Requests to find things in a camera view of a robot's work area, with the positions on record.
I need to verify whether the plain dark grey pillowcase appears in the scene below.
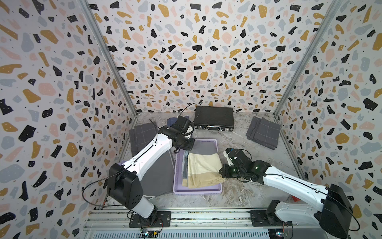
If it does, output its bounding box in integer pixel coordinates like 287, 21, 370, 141
140, 151, 175, 198

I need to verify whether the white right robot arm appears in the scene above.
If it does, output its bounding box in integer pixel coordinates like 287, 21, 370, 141
219, 148, 353, 239

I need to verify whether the grey beige striped pillowcase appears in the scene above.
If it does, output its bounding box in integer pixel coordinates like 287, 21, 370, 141
182, 139, 225, 189

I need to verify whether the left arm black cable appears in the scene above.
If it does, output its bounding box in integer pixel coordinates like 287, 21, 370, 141
82, 167, 126, 208

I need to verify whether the navy blue checked pillowcase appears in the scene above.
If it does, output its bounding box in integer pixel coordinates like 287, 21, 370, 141
167, 116, 191, 128

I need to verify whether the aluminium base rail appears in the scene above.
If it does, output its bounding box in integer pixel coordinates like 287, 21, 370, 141
83, 207, 341, 239

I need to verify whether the corner aluminium post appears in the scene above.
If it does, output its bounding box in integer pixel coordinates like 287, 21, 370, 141
78, 0, 137, 118
273, 0, 342, 121

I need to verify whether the right corner aluminium post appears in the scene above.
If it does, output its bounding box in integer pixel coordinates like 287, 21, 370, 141
273, 0, 342, 121

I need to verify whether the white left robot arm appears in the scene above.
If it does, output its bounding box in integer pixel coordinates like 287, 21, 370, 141
107, 116, 195, 223

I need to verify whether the black hard briefcase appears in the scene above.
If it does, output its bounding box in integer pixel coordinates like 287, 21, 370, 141
194, 106, 234, 131

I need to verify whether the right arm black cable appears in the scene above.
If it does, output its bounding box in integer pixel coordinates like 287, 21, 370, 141
328, 185, 361, 232

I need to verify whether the purple plastic basket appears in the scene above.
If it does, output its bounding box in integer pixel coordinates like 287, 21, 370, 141
173, 138, 222, 195

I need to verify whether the grey checked pillowcase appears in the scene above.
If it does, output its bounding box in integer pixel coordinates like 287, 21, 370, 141
246, 117, 281, 150
129, 123, 157, 156

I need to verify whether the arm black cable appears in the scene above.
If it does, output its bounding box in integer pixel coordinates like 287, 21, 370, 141
82, 167, 126, 208
328, 185, 361, 232

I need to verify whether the left corner aluminium post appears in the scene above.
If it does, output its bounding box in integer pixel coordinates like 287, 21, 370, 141
78, 0, 137, 118

